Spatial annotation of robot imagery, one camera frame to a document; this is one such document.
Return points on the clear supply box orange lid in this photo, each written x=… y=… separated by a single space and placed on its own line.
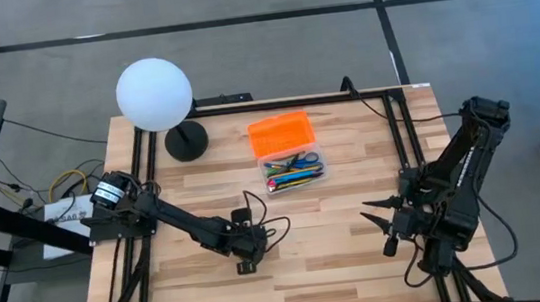
x=280 y=132

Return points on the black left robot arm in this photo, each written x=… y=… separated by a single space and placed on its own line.
x=182 y=223

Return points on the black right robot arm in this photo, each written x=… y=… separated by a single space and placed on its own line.
x=458 y=171

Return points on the black desk leg bar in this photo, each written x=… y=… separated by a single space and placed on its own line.
x=16 y=225

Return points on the white paper sheet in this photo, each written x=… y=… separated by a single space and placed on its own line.
x=66 y=243

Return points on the white globe lamp black stand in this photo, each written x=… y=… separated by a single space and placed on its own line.
x=153 y=95

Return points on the blue mechanical pencil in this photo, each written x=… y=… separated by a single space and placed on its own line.
x=302 y=174

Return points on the yellow pencil pink eraser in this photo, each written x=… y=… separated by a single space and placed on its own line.
x=303 y=183

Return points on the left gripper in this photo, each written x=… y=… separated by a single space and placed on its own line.
x=252 y=243

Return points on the black power strip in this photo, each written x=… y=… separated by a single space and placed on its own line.
x=224 y=99

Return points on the pink pen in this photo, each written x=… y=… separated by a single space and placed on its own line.
x=272 y=185

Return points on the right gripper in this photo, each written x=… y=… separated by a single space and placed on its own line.
x=413 y=221

